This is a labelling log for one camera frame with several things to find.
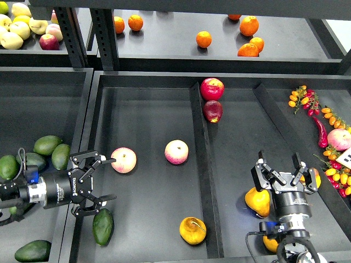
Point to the black middle tray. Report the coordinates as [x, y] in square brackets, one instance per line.
[145, 111]

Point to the green avocado by tray wall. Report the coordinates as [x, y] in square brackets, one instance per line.
[60, 156]

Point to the dark avocado in pile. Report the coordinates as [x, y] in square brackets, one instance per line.
[35, 159]

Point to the orange cherry tomato sprig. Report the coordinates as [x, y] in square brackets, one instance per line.
[334, 120]

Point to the lower cherry tomato bunch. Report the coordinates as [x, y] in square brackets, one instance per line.
[337, 174]

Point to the pale pink peach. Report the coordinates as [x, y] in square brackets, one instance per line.
[54, 29]

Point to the red chili pepper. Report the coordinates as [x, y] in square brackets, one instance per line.
[322, 139]

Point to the dark green avocado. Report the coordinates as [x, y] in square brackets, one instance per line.
[103, 224]

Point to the bright red apple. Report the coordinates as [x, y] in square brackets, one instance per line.
[211, 89]

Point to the black upper left shelf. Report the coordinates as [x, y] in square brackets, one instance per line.
[32, 55]

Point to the black upper shelf tray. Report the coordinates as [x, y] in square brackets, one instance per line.
[167, 42]

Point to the black perforated post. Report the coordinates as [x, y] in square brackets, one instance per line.
[72, 37]
[104, 29]

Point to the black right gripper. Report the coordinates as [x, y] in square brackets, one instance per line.
[289, 201]

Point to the red apple upper left shelf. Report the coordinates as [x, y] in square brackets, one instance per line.
[48, 42]

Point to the yellow pear beside divider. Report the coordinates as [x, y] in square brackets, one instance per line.
[258, 201]

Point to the white label card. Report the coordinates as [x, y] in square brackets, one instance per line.
[345, 158]

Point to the black perforated post centre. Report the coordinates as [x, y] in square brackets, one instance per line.
[104, 29]

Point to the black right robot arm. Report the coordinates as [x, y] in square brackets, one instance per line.
[293, 239]

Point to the avocado bottom left corner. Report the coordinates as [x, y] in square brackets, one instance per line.
[35, 251]

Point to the pink apple right tray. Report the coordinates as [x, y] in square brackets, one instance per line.
[339, 139]

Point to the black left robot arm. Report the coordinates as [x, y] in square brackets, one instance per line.
[26, 188]

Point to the orange at shelf edge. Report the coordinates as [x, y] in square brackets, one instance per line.
[248, 50]

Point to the black left tray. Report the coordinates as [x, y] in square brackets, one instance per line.
[36, 102]

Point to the pale yellow apple front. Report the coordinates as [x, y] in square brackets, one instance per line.
[11, 41]

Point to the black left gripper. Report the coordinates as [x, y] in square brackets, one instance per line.
[76, 185]

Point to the orange behind left post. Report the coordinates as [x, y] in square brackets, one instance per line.
[119, 24]

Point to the small orange right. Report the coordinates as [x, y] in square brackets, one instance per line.
[258, 42]

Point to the light green avocado top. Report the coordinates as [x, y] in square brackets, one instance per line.
[46, 145]

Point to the black perforated post left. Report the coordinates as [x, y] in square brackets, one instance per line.
[72, 37]

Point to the bright green avocado far left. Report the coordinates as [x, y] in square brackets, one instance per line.
[9, 167]

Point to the black tray divider centre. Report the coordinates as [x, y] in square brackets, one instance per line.
[210, 212]

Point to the pink apple centre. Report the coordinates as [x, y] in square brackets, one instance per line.
[176, 152]

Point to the upper cherry tomato bunch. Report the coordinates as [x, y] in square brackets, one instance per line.
[306, 99]

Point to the cherry tomato bunch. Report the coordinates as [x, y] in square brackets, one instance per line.
[337, 174]
[306, 99]

